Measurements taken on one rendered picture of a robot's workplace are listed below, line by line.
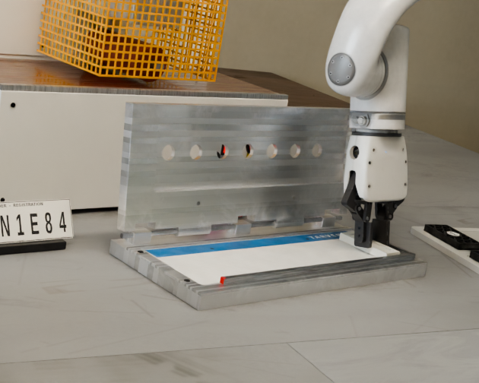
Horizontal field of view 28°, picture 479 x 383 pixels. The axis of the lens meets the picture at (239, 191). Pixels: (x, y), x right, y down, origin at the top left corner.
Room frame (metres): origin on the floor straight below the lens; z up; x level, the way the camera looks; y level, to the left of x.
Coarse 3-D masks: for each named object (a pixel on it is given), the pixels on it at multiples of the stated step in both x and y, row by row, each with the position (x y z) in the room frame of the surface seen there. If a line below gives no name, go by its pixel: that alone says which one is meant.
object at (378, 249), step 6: (342, 234) 1.43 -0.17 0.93; (348, 234) 1.43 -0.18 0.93; (342, 240) 1.43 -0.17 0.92; (348, 240) 1.42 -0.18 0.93; (354, 246) 1.41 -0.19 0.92; (372, 246) 1.39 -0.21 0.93; (378, 246) 1.40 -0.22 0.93; (384, 246) 1.40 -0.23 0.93; (372, 252) 1.38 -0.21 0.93; (378, 252) 1.37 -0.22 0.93; (384, 252) 1.37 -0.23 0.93; (390, 252) 1.37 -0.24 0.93; (396, 252) 1.38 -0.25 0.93
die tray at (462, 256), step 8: (416, 232) 1.61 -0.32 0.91; (424, 232) 1.61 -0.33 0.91; (464, 232) 1.66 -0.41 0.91; (472, 232) 1.67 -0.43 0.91; (424, 240) 1.59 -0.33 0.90; (432, 240) 1.57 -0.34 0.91; (440, 240) 1.58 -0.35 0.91; (440, 248) 1.55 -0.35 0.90; (448, 248) 1.53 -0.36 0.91; (456, 256) 1.51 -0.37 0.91; (464, 256) 1.50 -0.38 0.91; (464, 264) 1.49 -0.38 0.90; (472, 264) 1.47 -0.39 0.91
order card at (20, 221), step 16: (0, 208) 1.19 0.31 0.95; (16, 208) 1.21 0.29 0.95; (32, 208) 1.22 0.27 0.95; (48, 208) 1.24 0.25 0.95; (64, 208) 1.25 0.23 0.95; (0, 224) 1.18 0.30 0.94; (16, 224) 1.20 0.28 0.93; (32, 224) 1.21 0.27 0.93; (48, 224) 1.23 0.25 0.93; (64, 224) 1.25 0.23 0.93; (0, 240) 1.18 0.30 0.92; (16, 240) 1.19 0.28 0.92; (32, 240) 1.21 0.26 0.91
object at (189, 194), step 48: (144, 144) 1.25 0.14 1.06; (192, 144) 1.32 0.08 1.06; (240, 144) 1.38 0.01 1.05; (288, 144) 1.45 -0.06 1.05; (336, 144) 1.52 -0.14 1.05; (144, 192) 1.25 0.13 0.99; (192, 192) 1.31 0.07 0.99; (240, 192) 1.37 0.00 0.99; (288, 192) 1.43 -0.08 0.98; (336, 192) 1.51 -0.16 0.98
